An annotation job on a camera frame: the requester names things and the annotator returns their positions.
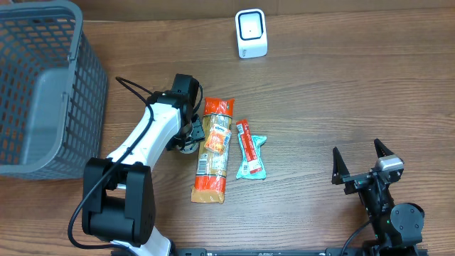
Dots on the orange Kleenex tissue pack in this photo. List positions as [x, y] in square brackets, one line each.
[218, 139]

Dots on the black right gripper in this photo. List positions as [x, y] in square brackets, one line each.
[341, 175]

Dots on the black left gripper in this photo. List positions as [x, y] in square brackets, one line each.
[196, 131]

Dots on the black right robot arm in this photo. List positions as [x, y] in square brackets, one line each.
[397, 227]

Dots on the spaghetti pack orange ends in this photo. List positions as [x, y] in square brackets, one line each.
[211, 172]

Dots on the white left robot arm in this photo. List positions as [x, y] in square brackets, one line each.
[118, 205]

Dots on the grey plastic shopping basket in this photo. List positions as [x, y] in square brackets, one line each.
[53, 92]

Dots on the teal snack packet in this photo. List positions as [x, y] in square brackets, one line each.
[245, 171]

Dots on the black rail table edge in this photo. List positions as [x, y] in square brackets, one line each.
[331, 251]

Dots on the white barcode scanner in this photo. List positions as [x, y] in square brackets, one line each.
[251, 33]

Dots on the green lid jar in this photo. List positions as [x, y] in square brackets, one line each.
[189, 148]

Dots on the red coffee stick sachet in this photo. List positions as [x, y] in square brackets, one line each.
[245, 133]

